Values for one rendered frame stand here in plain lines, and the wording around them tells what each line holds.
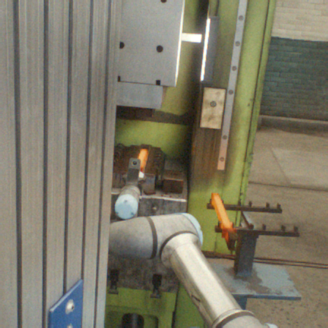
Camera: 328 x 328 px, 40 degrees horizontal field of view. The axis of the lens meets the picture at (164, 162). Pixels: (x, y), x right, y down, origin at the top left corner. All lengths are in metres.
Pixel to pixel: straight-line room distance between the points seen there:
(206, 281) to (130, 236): 0.24
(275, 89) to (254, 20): 5.96
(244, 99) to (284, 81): 5.92
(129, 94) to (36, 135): 1.36
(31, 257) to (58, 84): 0.19
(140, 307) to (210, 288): 1.09
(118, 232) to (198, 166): 0.88
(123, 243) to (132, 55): 0.85
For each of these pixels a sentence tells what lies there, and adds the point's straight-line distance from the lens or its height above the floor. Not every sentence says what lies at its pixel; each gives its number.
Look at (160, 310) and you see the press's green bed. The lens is 2.14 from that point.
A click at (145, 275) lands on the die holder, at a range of 2.03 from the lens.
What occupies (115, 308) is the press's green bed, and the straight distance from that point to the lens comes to 2.15.
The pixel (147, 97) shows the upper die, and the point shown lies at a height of 1.32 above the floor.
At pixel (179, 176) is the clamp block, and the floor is 0.98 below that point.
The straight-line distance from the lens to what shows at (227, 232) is 1.61.
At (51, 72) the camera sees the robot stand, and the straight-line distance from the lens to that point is 0.47.
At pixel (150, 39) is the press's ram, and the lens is 1.78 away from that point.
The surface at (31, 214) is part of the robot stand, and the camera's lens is 0.49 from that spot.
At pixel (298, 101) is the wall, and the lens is 7.97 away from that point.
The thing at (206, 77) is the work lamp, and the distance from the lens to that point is 1.89.
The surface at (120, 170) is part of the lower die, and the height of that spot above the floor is 0.99.
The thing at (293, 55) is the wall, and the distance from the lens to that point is 7.85.
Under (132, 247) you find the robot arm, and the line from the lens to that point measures 1.19.
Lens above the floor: 1.62
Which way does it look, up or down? 18 degrees down
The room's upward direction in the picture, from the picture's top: 5 degrees clockwise
